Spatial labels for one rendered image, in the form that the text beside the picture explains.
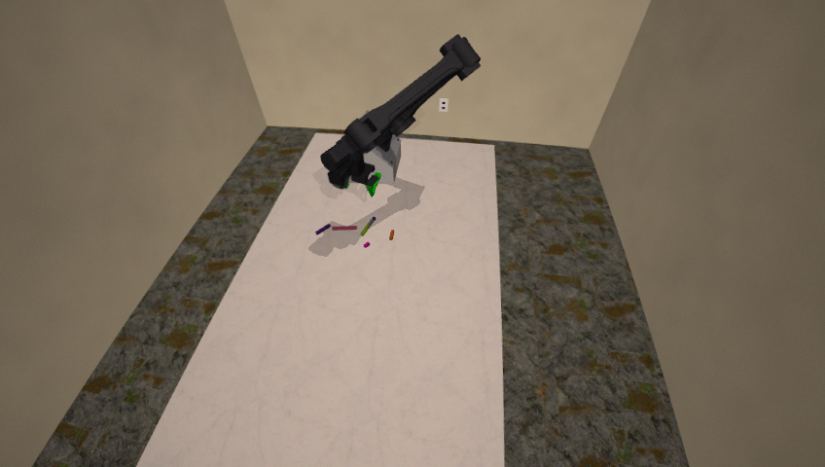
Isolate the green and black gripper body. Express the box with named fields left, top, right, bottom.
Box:
left=351, top=155, right=378, bottom=187

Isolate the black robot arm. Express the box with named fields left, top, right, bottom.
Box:
left=320, top=34, right=481, bottom=190

